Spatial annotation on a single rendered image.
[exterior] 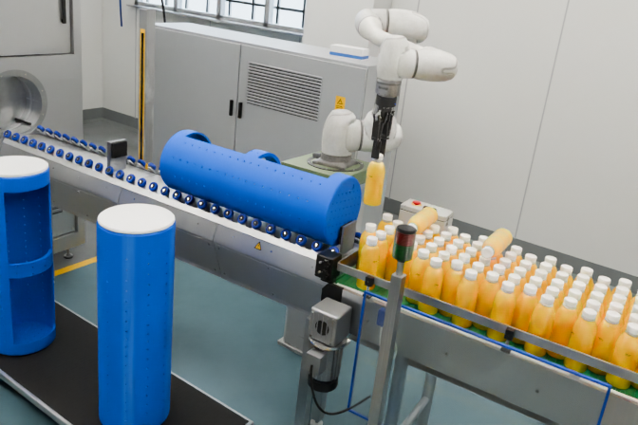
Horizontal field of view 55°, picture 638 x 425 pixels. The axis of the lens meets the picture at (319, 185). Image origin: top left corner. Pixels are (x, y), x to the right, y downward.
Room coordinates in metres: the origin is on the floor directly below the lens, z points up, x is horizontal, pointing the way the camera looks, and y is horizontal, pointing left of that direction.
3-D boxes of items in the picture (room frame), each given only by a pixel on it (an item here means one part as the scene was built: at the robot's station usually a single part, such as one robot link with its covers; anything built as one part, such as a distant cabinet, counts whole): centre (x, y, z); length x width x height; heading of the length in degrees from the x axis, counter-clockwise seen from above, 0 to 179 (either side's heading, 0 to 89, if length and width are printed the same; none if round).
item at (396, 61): (2.22, -0.22, 1.71); 0.13 x 0.11 x 0.16; 98
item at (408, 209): (2.40, -0.46, 1.05); 0.20 x 0.10 x 0.10; 60
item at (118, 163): (2.93, 1.02, 1.00); 0.10 x 0.04 x 0.15; 150
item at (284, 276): (2.79, 0.77, 0.79); 2.17 x 0.29 x 0.34; 60
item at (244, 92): (4.76, 0.54, 0.72); 2.15 x 0.54 x 1.45; 57
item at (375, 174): (2.22, -0.21, 1.24); 0.07 x 0.07 x 0.18
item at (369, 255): (2.03, -0.21, 0.99); 0.07 x 0.07 x 0.18
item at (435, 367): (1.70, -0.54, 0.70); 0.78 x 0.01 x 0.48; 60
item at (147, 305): (2.12, 0.66, 0.59); 0.28 x 0.28 x 0.88
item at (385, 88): (2.22, -0.21, 1.60); 0.09 x 0.09 x 0.06
